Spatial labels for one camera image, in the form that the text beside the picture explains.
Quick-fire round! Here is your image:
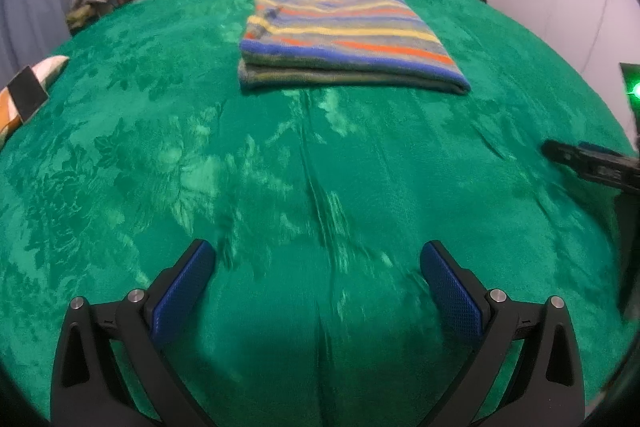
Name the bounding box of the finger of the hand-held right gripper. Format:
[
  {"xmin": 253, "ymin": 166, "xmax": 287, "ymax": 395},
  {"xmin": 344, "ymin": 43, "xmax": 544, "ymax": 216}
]
[{"xmin": 542, "ymin": 139, "xmax": 640, "ymax": 195}]

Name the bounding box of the black phone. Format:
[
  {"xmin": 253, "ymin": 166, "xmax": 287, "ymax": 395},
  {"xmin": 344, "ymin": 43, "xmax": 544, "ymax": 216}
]
[{"xmin": 10, "ymin": 67, "xmax": 50, "ymax": 120}]

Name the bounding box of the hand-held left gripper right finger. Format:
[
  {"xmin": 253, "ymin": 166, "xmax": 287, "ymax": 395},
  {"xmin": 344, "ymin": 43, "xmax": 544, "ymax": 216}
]
[{"xmin": 419, "ymin": 241, "xmax": 586, "ymax": 427}]

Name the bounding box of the yellow-green cloth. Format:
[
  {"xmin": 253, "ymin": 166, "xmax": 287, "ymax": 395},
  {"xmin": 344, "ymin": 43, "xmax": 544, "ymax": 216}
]
[{"xmin": 67, "ymin": 4, "xmax": 96, "ymax": 32}]

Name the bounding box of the striped knitted sweater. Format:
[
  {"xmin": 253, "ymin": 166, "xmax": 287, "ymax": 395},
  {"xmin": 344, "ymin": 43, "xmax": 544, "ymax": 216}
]
[{"xmin": 238, "ymin": 0, "xmax": 472, "ymax": 96}]

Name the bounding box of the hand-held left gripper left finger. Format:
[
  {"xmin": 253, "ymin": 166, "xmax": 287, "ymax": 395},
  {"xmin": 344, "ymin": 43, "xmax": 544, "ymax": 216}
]
[{"xmin": 50, "ymin": 238, "xmax": 217, "ymax": 427}]

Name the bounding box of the green floral blanket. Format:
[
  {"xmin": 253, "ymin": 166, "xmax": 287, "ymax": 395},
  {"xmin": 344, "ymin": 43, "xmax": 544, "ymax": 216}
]
[{"xmin": 0, "ymin": 0, "xmax": 633, "ymax": 427}]

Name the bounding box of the patterned cushion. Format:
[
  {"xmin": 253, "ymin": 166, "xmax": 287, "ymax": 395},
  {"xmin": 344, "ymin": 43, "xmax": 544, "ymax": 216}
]
[{"xmin": 0, "ymin": 55, "xmax": 71, "ymax": 142}]

